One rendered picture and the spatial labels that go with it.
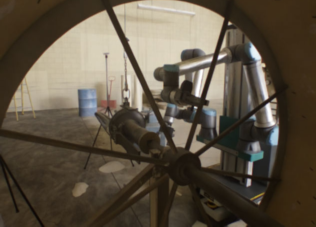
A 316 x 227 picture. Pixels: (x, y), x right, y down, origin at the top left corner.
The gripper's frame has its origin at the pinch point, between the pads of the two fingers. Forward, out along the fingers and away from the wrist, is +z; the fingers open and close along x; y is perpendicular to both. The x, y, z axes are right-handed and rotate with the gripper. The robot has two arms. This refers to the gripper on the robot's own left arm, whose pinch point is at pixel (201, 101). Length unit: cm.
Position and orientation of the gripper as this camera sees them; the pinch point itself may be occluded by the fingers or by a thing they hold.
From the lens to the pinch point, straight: 95.8
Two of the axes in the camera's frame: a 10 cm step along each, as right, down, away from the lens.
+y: -3.0, 9.5, 0.1
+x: -8.5, -2.6, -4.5
